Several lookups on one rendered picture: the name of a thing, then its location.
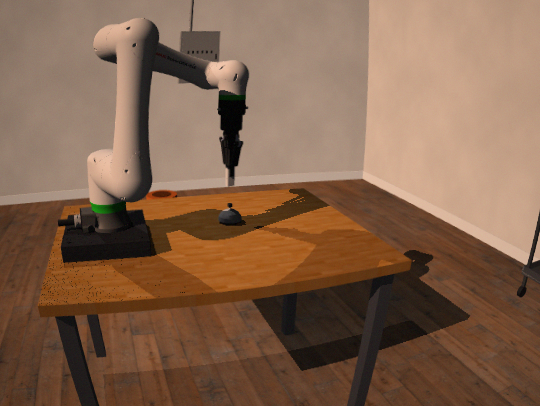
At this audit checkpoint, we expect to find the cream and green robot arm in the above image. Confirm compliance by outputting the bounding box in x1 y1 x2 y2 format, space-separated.
58 18 249 233

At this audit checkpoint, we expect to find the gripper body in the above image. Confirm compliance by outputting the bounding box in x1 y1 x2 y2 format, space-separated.
220 115 243 146

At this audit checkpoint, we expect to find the grey metal dome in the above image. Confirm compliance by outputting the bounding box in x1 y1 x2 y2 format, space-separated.
218 203 242 225

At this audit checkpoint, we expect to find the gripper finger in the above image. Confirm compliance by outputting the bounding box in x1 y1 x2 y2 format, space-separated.
226 135 243 187
219 135 228 186

